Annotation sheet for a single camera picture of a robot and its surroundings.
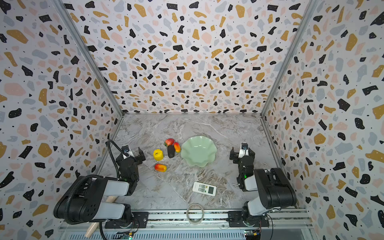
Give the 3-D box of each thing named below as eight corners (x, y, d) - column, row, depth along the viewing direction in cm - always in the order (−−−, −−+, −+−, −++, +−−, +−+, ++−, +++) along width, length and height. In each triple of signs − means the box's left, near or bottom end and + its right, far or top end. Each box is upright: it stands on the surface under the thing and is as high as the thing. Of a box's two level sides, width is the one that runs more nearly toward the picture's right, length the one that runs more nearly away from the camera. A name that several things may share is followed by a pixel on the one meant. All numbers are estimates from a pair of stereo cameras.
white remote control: (191, 191, 85) (191, 190, 84) (193, 182, 88) (193, 181, 87) (215, 196, 84) (216, 195, 82) (217, 187, 87) (217, 186, 85)
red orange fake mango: (154, 170, 93) (153, 168, 91) (157, 165, 95) (156, 163, 93) (165, 173, 92) (164, 171, 90) (167, 168, 94) (166, 165, 92)
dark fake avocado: (166, 158, 98) (166, 155, 96) (168, 147, 103) (168, 145, 101) (174, 158, 98) (173, 156, 96) (175, 147, 103) (175, 145, 101)
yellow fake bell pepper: (154, 161, 96) (152, 157, 92) (156, 153, 100) (154, 149, 96) (162, 161, 96) (160, 157, 92) (163, 153, 100) (162, 149, 96)
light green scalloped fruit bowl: (177, 156, 100) (176, 151, 95) (194, 136, 111) (194, 131, 106) (204, 172, 92) (204, 168, 88) (220, 149, 103) (221, 145, 99)
